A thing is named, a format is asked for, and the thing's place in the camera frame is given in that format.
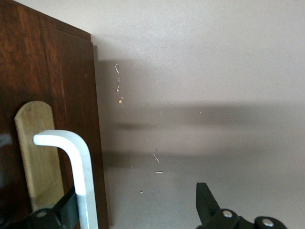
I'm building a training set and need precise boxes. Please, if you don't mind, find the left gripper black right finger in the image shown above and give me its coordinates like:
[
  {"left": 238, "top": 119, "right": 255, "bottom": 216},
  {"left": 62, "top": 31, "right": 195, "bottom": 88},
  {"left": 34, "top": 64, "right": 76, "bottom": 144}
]
[{"left": 195, "top": 182, "right": 287, "bottom": 229}]

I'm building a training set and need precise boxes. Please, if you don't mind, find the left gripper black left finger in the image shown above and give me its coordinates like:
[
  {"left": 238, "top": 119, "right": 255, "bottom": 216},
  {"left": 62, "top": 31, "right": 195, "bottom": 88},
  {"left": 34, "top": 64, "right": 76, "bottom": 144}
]
[{"left": 0, "top": 186, "right": 81, "bottom": 229}]

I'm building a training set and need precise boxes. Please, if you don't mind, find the white drawer handle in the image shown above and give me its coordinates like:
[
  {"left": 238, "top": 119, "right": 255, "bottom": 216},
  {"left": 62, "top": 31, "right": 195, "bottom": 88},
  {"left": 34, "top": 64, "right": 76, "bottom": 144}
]
[{"left": 32, "top": 129, "right": 99, "bottom": 229}]

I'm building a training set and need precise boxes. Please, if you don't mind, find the wooden drawer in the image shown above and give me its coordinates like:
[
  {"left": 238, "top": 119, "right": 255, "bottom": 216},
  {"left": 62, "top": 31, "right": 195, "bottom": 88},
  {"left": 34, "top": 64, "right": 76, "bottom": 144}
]
[{"left": 0, "top": 0, "right": 112, "bottom": 229}]

